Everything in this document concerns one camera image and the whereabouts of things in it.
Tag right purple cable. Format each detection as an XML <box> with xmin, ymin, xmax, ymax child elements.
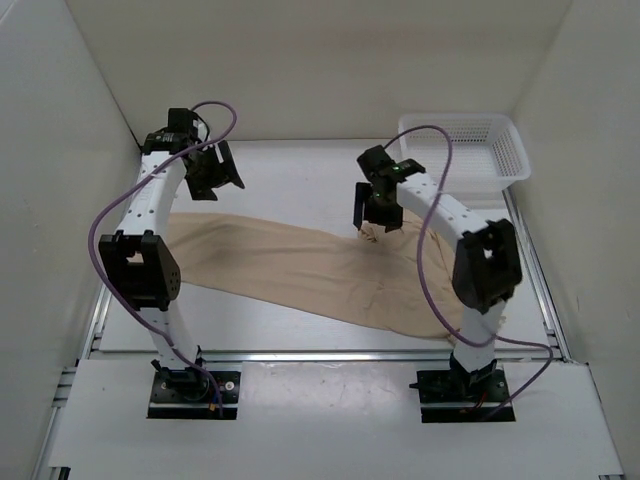
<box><xmin>384</xmin><ymin>124</ymin><xmax>556</xmax><ymax>416</ymax></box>

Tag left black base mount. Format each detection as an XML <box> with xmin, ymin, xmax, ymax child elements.
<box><xmin>147</xmin><ymin>360</ymin><xmax>242</xmax><ymax>421</ymax></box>

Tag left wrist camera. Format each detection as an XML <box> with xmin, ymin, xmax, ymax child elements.
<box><xmin>166</xmin><ymin>108</ymin><xmax>207</xmax><ymax>140</ymax></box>

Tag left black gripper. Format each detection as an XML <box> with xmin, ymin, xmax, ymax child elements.
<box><xmin>184</xmin><ymin>140</ymin><xmax>243</xmax><ymax>201</ymax></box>

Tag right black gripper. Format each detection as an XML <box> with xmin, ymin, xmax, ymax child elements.
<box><xmin>354</xmin><ymin>182</ymin><xmax>405</xmax><ymax>232</ymax></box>

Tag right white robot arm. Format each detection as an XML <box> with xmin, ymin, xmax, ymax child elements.
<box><xmin>353</xmin><ymin>145</ymin><xmax>522</xmax><ymax>400</ymax></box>

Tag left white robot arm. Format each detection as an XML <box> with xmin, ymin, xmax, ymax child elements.
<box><xmin>89</xmin><ymin>132</ymin><xmax>244</xmax><ymax>404</ymax></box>

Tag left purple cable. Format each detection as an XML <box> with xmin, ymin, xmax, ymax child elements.
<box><xmin>87</xmin><ymin>101</ymin><xmax>239</xmax><ymax>416</ymax></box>

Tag aluminium frame rail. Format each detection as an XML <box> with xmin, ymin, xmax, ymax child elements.
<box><xmin>29</xmin><ymin>144</ymin><xmax>626</xmax><ymax>480</ymax></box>

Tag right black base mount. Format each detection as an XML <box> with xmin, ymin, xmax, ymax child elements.
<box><xmin>409</xmin><ymin>369</ymin><xmax>516</xmax><ymax>424</ymax></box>

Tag white plastic basket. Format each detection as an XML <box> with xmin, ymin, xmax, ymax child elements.
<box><xmin>398</xmin><ymin>113</ymin><xmax>531</xmax><ymax>196</ymax></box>

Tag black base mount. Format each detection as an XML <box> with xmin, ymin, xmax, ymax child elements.
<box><xmin>147</xmin><ymin>360</ymin><xmax>242</xmax><ymax>421</ymax></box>
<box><xmin>409</xmin><ymin>369</ymin><xmax>516</xmax><ymax>424</ymax></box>

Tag purple cable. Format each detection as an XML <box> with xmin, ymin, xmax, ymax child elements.
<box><xmin>87</xmin><ymin>101</ymin><xmax>239</xmax><ymax>416</ymax></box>
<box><xmin>384</xmin><ymin>124</ymin><xmax>556</xmax><ymax>416</ymax></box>

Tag beige trousers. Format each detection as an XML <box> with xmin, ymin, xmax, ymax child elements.
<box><xmin>166</xmin><ymin>212</ymin><xmax>463</xmax><ymax>343</ymax></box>

